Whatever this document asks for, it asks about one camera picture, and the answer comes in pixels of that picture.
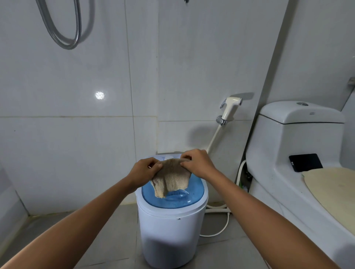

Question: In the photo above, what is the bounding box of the person's left hand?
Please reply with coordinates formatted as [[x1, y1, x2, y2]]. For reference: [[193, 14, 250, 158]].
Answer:
[[128, 157, 163, 191]]

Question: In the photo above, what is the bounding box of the person's right hand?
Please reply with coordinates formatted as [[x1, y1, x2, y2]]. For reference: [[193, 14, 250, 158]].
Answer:
[[180, 149, 221, 179]]

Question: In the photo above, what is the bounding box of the beige knitted cloth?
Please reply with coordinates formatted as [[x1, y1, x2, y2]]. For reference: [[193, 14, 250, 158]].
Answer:
[[150, 158, 192, 198]]

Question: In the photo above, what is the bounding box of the person's right forearm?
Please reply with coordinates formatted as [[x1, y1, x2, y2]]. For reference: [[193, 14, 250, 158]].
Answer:
[[200, 170, 341, 269]]

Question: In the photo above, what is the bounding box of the person's left forearm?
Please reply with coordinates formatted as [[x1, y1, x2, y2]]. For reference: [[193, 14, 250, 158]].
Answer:
[[0, 175, 140, 269]]

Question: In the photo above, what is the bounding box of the blue translucent washer lid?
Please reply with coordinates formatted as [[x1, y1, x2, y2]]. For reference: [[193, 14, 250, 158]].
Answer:
[[142, 177, 205, 209]]

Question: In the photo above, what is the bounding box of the white mini washing machine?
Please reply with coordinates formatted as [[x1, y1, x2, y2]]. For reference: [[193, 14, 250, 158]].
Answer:
[[135, 153, 209, 269]]

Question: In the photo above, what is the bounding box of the white bidet sprayer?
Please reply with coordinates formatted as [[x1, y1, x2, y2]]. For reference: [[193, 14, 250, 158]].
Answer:
[[216, 97, 243, 126]]

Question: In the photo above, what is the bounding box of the white toilet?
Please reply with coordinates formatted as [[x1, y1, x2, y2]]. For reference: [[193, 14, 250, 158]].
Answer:
[[246, 101, 355, 269]]

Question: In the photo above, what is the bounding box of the black smartphone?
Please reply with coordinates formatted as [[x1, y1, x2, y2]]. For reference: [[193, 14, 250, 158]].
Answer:
[[289, 154, 323, 173]]

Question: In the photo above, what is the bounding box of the cream toilet seat lid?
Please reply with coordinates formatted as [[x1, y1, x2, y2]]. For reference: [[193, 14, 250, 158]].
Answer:
[[302, 167, 355, 235]]

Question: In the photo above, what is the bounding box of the white bidet hose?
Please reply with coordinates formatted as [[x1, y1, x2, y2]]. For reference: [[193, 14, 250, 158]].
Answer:
[[206, 124, 223, 154]]

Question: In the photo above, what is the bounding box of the chrome shower hose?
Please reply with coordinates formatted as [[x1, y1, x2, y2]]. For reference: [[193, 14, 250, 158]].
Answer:
[[35, 0, 82, 50]]

